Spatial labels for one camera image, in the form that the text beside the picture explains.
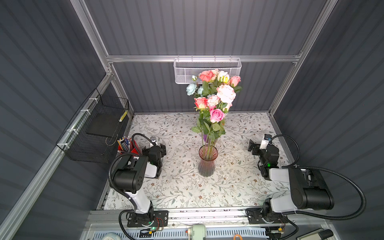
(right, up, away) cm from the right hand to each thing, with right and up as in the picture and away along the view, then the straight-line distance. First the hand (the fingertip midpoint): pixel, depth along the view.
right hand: (260, 141), depth 91 cm
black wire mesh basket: (-91, +4, -20) cm, 93 cm away
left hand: (-68, -3, +5) cm, 68 cm away
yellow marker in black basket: (-80, +15, -9) cm, 82 cm away
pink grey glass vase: (-33, -16, +3) cm, 37 cm away
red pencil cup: (-81, -2, -4) cm, 81 cm away
